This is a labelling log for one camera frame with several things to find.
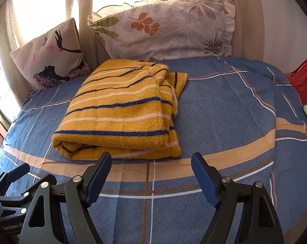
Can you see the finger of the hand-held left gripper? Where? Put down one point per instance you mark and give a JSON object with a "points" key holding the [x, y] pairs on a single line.
{"points": [[17, 172], [16, 199]]}

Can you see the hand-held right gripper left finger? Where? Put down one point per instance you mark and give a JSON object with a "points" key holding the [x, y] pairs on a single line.
{"points": [[95, 183]]}

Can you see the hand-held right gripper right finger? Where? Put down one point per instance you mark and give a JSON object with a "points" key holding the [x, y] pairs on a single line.
{"points": [[206, 183]]}

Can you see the yellow striped sweater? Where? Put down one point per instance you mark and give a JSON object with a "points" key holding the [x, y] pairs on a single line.
{"points": [[117, 106]]}

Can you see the blue plaid bed sheet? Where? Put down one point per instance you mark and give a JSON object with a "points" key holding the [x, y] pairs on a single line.
{"points": [[219, 119]]}

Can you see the woman silhouette print pillow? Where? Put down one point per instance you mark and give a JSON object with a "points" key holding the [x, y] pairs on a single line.
{"points": [[49, 56]]}

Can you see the beige curtain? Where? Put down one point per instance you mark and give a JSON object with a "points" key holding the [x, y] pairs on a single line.
{"points": [[79, 5], [6, 43], [250, 17]]}

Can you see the red plastic bag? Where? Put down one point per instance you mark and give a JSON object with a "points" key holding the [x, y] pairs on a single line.
{"points": [[304, 78]]}

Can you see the leaf print ruffled pillow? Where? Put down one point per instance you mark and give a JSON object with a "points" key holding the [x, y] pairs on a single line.
{"points": [[168, 30]]}

